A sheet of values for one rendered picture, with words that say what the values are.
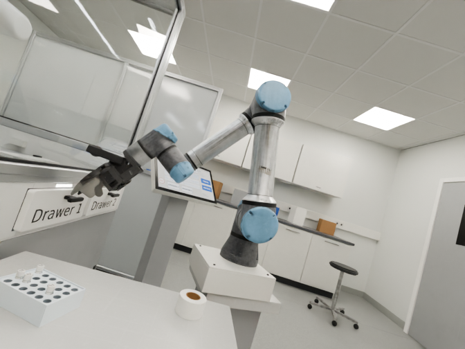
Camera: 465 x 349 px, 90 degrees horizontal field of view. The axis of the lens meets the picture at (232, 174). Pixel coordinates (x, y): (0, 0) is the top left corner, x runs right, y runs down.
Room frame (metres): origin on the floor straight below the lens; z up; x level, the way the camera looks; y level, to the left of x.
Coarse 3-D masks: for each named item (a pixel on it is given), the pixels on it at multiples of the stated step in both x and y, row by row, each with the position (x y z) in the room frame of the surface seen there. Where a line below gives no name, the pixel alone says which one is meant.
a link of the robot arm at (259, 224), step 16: (272, 80) 0.73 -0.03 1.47; (256, 96) 0.74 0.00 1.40; (272, 96) 0.72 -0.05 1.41; (288, 96) 0.73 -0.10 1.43; (256, 112) 0.75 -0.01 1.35; (272, 112) 0.73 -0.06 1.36; (256, 128) 0.77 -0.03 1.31; (272, 128) 0.75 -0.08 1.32; (256, 144) 0.76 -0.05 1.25; (272, 144) 0.75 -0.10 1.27; (256, 160) 0.76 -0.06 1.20; (272, 160) 0.75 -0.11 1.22; (256, 176) 0.75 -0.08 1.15; (272, 176) 0.76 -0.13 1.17; (256, 192) 0.75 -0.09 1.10; (272, 192) 0.76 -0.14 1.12; (256, 208) 0.71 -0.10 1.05; (272, 208) 0.74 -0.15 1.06; (240, 224) 0.77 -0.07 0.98; (256, 224) 0.72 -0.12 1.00; (272, 224) 0.72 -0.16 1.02; (256, 240) 0.73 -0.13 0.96
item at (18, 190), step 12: (0, 192) 0.53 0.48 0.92; (12, 192) 0.56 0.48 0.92; (24, 192) 0.59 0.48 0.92; (0, 204) 0.54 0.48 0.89; (12, 204) 0.57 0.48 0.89; (0, 216) 0.55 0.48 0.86; (12, 216) 0.59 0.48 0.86; (84, 216) 0.95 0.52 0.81; (0, 228) 0.56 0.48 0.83; (12, 228) 0.60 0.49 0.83
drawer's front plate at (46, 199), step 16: (32, 192) 0.60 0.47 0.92; (48, 192) 0.66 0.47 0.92; (64, 192) 0.73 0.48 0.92; (32, 208) 0.62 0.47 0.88; (48, 208) 0.68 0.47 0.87; (64, 208) 0.76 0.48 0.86; (80, 208) 0.86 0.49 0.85; (16, 224) 0.60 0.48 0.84; (32, 224) 0.64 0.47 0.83; (48, 224) 0.71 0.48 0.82
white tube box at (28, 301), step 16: (32, 272) 0.50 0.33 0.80; (48, 272) 0.51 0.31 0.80; (0, 288) 0.44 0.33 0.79; (16, 288) 0.44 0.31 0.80; (32, 288) 0.45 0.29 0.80; (64, 288) 0.48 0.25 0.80; (80, 288) 0.50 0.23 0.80; (0, 304) 0.43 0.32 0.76; (16, 304) 0.43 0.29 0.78; (32, 304) 0.42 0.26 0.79; (48, 304) 0.42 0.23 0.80; (64, 304) 0.45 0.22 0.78; (32, 320) 0.42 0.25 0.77; (48, 320) 0.43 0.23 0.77
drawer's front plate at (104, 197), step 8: (104, 192) 1.02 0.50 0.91; (112, 192) 1.10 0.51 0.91; (120, 192) 1.20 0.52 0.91; (88, 200) 0.92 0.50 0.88; (96, 200) 0.97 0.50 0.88; (104, 200) 1.05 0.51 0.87; (112, 200) 1.13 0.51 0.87; (88, 208) 0.92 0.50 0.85; (96, 208) 0.99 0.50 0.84; (104, 208) 1.08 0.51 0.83; (112, 208) 1.17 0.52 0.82
